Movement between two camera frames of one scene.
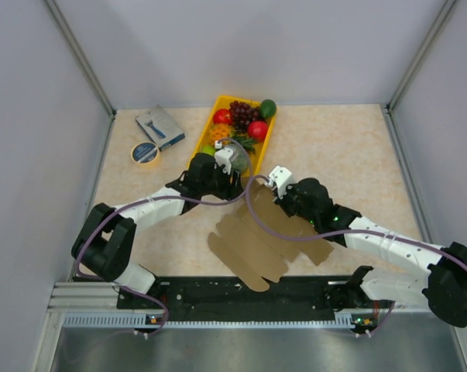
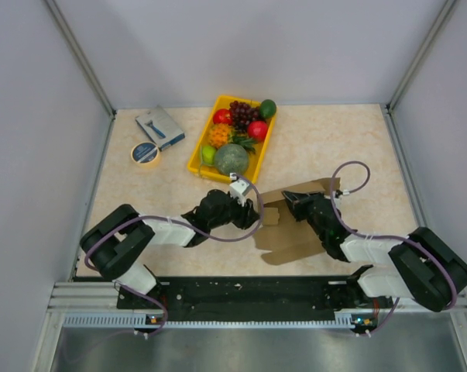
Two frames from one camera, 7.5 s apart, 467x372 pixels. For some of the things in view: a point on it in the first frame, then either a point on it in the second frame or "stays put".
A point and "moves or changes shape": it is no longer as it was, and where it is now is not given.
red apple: (223, 116) stays put
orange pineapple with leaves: (219, 132) stays put
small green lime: (209, 149) stays put
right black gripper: (290, 190) → (298, 201)
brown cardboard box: (257, 256) moves or changes shape
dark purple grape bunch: (241, 114) stays put
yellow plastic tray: (223, 102) stays put
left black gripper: (231, 190) → (247, 215)
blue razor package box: (159, 127) stays put
